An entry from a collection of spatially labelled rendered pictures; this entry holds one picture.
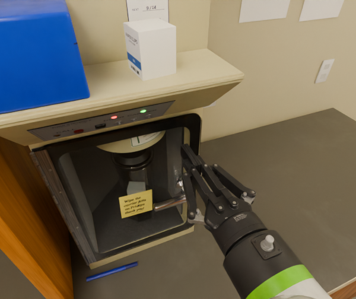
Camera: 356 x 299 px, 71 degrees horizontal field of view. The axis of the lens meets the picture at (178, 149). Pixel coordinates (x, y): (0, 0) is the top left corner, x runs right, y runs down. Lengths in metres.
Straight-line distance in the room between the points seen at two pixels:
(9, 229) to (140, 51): 0.33
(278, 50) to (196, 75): 0.85
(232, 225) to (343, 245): 0.61
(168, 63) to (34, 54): 0.16
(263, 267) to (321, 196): 0.73
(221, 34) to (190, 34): 0.56
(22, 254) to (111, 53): 0.37
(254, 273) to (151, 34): 0.31
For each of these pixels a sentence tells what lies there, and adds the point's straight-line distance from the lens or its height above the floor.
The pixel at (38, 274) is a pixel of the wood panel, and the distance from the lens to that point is 0.60.
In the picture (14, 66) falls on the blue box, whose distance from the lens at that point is 0.30.
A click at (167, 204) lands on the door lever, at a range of 0.56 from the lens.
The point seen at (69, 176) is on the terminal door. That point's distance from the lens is 0.51.
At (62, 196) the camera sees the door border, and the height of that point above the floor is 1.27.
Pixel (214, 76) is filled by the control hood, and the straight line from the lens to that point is 0.35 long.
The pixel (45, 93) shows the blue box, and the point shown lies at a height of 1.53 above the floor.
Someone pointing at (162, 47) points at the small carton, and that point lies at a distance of 0.34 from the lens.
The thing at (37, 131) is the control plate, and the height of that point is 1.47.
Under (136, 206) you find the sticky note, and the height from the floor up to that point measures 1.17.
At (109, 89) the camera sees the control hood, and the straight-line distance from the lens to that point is 0.33.
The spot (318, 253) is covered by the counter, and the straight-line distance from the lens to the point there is 0.90.
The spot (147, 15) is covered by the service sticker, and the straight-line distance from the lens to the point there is 0.41.
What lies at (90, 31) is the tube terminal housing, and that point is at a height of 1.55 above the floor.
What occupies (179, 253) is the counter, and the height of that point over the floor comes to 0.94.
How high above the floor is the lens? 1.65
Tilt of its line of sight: 40 degrees down
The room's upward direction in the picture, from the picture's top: straight up
